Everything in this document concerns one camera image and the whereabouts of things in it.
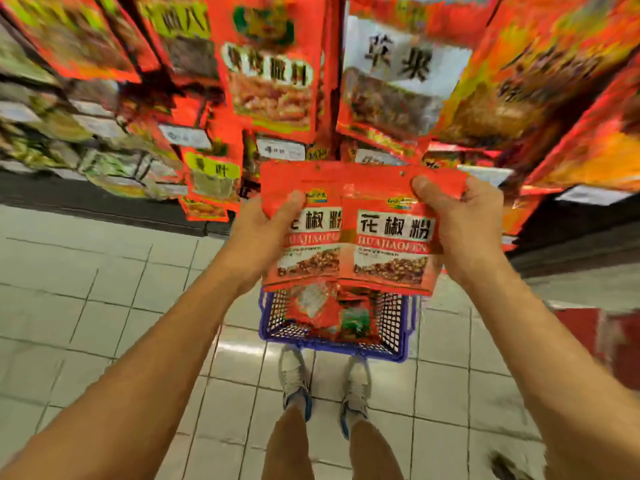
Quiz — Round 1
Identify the red packet with white patch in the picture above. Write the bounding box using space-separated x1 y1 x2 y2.
286 284 342 341

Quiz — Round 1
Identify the red floor stand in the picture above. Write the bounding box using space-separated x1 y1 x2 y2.
553 307 640 391

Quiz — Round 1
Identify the person's right hand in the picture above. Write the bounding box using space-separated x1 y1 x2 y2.
410 175 512 291

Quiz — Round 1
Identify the red spice powder packet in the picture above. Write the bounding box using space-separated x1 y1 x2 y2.
259 161 347 292
338 165 470 297

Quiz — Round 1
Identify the person's leg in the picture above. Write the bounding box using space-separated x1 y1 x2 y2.
261 404 317 480
348 420 405 480

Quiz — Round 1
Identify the person's left hand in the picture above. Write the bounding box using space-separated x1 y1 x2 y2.
219 191 307 298

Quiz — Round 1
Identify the person's right grey shoe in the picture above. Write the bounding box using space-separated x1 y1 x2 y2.
339 355 373 441

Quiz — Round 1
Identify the white price label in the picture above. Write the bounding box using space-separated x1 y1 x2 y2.
158 124 213 150
457 165 515 187
555 185 635 207
255 137 307 162

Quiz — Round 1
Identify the person's grey shoe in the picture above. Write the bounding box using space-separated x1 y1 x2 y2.
339 355 373 441
278 344 314 422

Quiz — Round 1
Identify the person's left grey shoe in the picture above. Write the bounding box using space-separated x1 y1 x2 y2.
278 344 314 422

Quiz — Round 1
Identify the display of hanging red bags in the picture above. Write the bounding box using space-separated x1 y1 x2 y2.
0 0 640 253

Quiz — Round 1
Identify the person's left leg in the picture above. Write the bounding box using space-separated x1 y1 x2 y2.
261 404 317 480

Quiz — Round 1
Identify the person's right forearm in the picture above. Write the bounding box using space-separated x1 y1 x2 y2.
465 259 640 480

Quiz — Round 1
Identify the blue plastic shopping basket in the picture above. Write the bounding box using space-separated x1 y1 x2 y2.
258 286 420 364

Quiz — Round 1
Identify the dark shelf base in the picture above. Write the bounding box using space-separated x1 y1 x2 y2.
0 171 236 238

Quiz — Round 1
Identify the person's left forearm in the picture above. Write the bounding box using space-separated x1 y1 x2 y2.
0 256 252 480

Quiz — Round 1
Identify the person's right leg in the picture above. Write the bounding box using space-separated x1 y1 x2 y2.
348 420 405 480

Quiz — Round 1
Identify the red packet with green patch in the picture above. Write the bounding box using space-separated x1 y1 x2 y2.
338 293 382 345

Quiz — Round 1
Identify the row of pale green bags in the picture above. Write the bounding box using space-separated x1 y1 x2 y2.
0 25 188 200

